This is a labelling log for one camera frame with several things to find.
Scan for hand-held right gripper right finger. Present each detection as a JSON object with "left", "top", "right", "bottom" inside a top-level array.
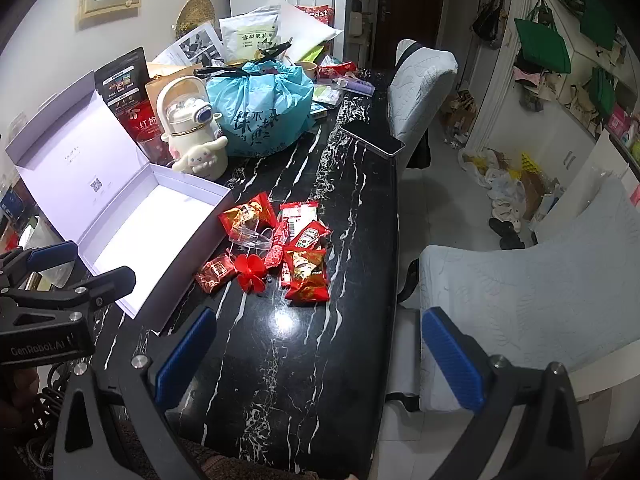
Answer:
[{"left": 421, "top": 306, "right": 588, "bottom": 480}]

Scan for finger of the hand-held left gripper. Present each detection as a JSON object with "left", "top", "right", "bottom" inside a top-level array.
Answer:
[
  {"left": 0, "top": 241, "right": 81, "bottom": 291},
  {"left": 0, "top": 266, "right": 137, "bottom": 328}
]

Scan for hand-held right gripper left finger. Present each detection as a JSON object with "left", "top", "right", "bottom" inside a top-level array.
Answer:
[{"left": 52, "top": 305, "right": 218, "bottom": 480}]

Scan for white cardboard box with lid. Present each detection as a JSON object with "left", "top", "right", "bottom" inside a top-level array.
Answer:
[{"left": 5, "top": 71, "right": 233, "bottom": 333}]

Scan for dark red candy packet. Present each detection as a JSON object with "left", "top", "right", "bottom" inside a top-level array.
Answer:
[{"left": 195, "top": 255, "right": 236, "bottom": 293}]

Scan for red plastic propeller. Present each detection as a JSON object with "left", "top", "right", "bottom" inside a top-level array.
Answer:
[{"left": 231, "top": 254, "right": 273, "bottom": 295}]

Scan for clear plastic clip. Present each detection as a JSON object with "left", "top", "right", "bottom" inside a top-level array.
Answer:
[{"left": 235, "top": 220, "right": 281, "bottom": 256}]

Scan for small red sauce sachet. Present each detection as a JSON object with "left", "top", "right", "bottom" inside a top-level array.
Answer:
[{"left": 263, "top": 220, "right": 288, "bottom": 268}]

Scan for red cartoon figure candy packet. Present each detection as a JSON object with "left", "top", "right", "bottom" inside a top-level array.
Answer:
[
  {"left": 218, "top": 194, "right": 273, "bottom": 235},
  {"left": 282, "top": 247, "right": 331, "bottom": 306}
]

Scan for red ketchup sachet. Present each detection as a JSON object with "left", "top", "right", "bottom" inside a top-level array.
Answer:
[{"left": 287, "top": 221, "right": 332, "bottom": 251}]

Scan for long red barcode sachet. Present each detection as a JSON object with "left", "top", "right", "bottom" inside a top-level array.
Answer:
[{"left": 280, "top": 201, "right": 321, "bottom": 233}]

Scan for black slippers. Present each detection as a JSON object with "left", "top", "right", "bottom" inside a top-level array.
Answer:
[{"left": 489, "top": 217, "right": 526, "bottom": 250}]

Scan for cream cartoon dog water bottle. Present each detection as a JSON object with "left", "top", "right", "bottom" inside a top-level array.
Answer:
[{"left": 156, "top": 76, "right": 230, "bottom": 181}]

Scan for black and red package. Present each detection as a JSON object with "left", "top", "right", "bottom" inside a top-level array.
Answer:
[{"left": 95, "top": 47, "right": 157, "bottom": 161}]

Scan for brown paper bag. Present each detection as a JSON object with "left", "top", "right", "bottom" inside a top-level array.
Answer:
[{"left": 145, "top": 62, "right": 201, "bottom": 111}]

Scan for blue plastic bag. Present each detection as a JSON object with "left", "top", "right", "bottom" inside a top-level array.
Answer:
[{"left": 206, "top": 60, "right": 316, "bottom": 157}]

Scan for smartphone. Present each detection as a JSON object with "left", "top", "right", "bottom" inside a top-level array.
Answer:
[{"left": 340, "top": 127, "right": 406, "bottom": 158}]

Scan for white cabinet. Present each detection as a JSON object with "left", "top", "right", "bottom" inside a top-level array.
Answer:
[{"left": 532, "top": 127, "right": 640, "bottom": 241}]

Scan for black and white printed paper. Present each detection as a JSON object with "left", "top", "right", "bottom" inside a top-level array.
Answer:
[{"left": 152, "top": 22, "right": 226, "bottom": 68}]

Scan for woven straw fan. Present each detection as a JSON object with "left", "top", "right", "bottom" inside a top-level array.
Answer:
[{"left": 175, "top": 0, "right": 216, "bottom": 41}]

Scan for white tea pouch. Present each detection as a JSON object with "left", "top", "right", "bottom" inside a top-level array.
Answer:
[{"left": 219, "top": 7, "right": 281, "bottom": 66}]

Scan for purple pouch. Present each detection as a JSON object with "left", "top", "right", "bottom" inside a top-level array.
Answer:
[{"left": 340, "top": 75, "right": 376, "bottom": 97}]

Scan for red tissue pack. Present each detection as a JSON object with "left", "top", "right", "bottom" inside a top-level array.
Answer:
[{"left": 320, "top": 62, "right": 356, "bottom": 81}]

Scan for large green tote bag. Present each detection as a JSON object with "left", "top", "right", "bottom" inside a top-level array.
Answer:
[{"left": 515, "top": 0, "right": 572, "bottom": 73}]

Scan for white and red shopping bag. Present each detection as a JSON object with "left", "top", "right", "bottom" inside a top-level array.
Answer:
[{"left": 294, "top": 0, "right": 337, "bottom": 28}]

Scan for black handbag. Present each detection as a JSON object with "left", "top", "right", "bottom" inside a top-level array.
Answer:
[{"left": 472, "top": 0, "right": 506, "bottom": 48}]

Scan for dark wooden door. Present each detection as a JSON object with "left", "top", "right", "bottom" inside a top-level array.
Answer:
[{"left": 372, "top": 0, "right": 448, "bottom": 71}]

